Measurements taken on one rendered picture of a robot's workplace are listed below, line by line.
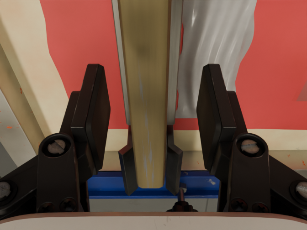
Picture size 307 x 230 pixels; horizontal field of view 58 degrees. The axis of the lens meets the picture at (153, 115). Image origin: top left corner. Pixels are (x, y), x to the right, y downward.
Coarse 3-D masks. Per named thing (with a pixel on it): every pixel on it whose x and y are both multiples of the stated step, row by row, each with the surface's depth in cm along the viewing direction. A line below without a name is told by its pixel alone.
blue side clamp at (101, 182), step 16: (96, 176) 39; (112, 176) 39; (192, 176) 39; (208, 176) 39; (96, 192) 42; (112, 192) 42; (144, 192) 42; (160, 192) 42; (192, 192) 42; (208, 192) 42
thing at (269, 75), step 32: (64, 0) 25; (96, 0) 25; (288, 0) 25; (64, 32) 28; (96, 32) 28; (256, 32) 28; (288, 32) 28; (64, 64) 31; (256, 64) 31; (288, 64) 31; (256, 96) 34; (288, 96) 34; (192, 128) 39; (256, 128) 39; (288, 128) 39
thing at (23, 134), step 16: (0, 48) 29; (0, 64) 29; (0, 80) 29; (16, 80) 32; (0, 96) 29; (16, 96) 32; (0, 112) 31; (16, 112) 32; (32, 112) 36; (0, 128) 33; (16, 128) 33; (32, 128) 36; (16, 144) 36; (32, 144) 36; (16, 160) 38; (112, 160) 41; (192, 160) 41; (288, 160) 41; (304, 160) 41; (304, 176) 41
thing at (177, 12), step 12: (180, 0) 21; (180, 12) 22; (180, 24) 23; (120, 36) 24; (180, 36) 24; (120, 48) 24; (120, 60) 25; (120, 72) 26; (168, 84) 28; (168, 96) 29; (168, 108) 30; (168, 120) 31
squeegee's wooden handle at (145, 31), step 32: (128, 0) 15; (160, 0) 15; (128, 32) 16; (160, 32) 16; (128, 64) 18; (160, 64) 18; (128, 96) 20; (160, 96) 20; (160, 128) 22; (160, 160) 26
